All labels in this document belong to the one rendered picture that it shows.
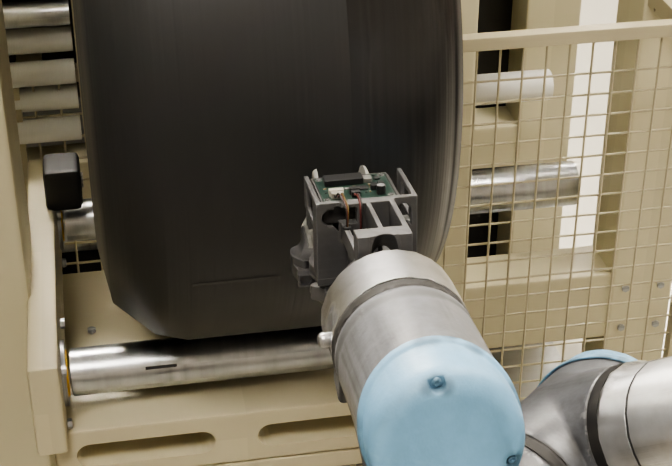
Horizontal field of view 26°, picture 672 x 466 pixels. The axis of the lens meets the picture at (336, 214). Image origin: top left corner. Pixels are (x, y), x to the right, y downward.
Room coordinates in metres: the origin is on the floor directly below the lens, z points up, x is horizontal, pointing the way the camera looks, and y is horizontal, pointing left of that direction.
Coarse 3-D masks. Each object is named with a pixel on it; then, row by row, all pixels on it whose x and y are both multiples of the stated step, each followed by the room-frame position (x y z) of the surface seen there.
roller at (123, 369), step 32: (96, 352) 1.10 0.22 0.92; (128, 352) 1.10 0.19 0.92; (160, 352) 1.10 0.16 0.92; (192, 352) 1.10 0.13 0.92; (224, 352) 1.11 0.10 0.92; (256, 352) 1.11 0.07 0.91; (288, 352) 1.11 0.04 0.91; (320, 352) 1.12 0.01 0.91; (96, 384) 1.08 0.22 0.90; (128, 384) 1.08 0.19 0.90; (160, 384) 1.09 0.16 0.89
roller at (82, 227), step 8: (88, 200) 1.38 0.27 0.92; (80, 208) 1.36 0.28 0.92; (88, 208) 1.36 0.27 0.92; (72, 216) 1.36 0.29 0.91; (80, 216) 1.36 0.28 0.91; (88, 216) 1.36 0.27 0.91; (72, 224) 1.35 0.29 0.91; (80, 224) 1.35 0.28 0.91; (88, 224) 1.35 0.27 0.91; (72, 232) 1.35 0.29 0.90; (80, 232) 1.35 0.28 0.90; (88, 232) 1.35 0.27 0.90; (64, 240) 1.36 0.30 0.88; (72, 240) 1.36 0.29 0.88
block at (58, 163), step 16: (48, 160) 1.34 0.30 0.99; (64, 160) 1.34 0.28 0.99; (48, 176) 1.31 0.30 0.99; (64, 176) 1.31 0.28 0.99; (80, 176) 1.34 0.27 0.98; (48, 192) 1.31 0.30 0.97; (64, 192) 1.31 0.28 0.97; (80, 192) 1.32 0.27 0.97; (48, 208) 1.31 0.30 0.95; (64, 208) 1.31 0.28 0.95
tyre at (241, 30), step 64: (128, 0) 1.00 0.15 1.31; (192, 0) 1.00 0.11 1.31; (256, 0) 1.01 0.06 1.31; (320, 0) 1.01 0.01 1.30; (384, 0) 1.02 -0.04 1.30; (448, 0) 1.06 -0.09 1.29; (128, 64) 0.99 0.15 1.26; (192, 64) 0.98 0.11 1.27; (256, 64) 0.99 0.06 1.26; (320, 64) 1.00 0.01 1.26; (384, 64) 1.01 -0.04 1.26; (448, 64) 1.04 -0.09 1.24; (128, 128) 0.98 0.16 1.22; (192, 128) 0.97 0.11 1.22; (256, 128) 0.98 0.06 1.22; (320, 128) 0.99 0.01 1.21; (384, 128) 1.00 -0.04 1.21; (448, 128) 1.03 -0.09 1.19; (128, 192) 0.98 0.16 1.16; (192, 192) 0.97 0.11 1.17; (256, 192) 0.98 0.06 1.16; (448, 192) 1.04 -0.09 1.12; (128, 256) 1.00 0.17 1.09; (192, 256) 0.98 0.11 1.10; (256, 256) 0.99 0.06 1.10; (192, 320) 1.02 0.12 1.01; (256, 320) 1.04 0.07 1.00; (320, 320) 1.07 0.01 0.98
